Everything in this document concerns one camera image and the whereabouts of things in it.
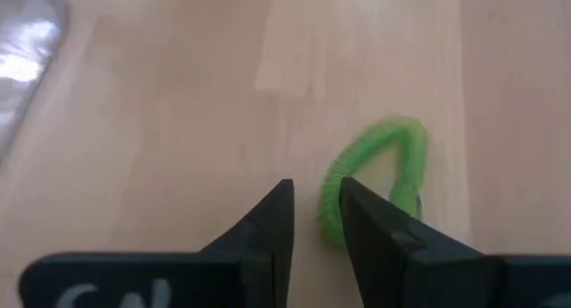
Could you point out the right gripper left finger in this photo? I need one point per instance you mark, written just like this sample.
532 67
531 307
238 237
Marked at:
263 263

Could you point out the clear plastic bin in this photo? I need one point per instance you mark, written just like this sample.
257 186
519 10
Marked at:
27 53

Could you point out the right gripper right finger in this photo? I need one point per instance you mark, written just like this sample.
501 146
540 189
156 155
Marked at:
383 245

